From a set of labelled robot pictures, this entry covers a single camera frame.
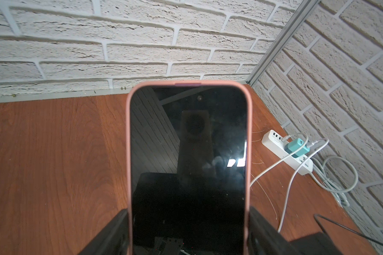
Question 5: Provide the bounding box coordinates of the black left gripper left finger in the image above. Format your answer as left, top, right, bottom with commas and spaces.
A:
79, 209, 129, 255

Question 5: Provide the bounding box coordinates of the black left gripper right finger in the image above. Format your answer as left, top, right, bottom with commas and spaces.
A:
248, 206, 301, 255

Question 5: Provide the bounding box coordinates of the white USB-C charging cable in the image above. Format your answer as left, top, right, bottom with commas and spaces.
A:
277, 139, 329, 233

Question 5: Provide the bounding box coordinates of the teal charger plug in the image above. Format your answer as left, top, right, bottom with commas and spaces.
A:
285, 138, 310, 158

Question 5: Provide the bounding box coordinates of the white power strip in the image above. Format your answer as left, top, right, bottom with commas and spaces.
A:
261, 130, 313, 175

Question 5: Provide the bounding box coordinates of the white power strip cord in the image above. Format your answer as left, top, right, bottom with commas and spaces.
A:
309, 155, 359, 208

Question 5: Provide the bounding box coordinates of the aluminium frame rail left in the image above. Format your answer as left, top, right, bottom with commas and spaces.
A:
0, 87, 132, 103

